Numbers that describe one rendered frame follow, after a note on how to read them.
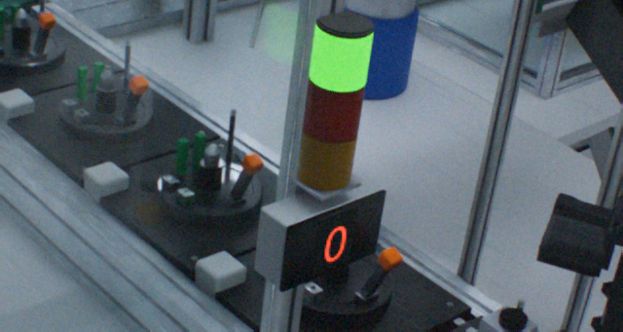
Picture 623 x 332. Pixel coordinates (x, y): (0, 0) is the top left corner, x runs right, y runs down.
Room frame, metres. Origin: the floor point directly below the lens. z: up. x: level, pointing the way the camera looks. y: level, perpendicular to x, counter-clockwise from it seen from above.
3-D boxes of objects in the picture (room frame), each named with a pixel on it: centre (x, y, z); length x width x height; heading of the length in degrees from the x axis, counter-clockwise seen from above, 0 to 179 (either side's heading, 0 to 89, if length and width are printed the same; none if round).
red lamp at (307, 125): (0.97, -0.01, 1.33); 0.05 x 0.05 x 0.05
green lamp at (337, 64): (0.97, -0.01, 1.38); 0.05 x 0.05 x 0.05
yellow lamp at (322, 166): (0.97, -0.01, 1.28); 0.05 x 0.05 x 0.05
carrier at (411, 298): (1.20, -0.04, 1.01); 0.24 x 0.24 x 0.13; 46
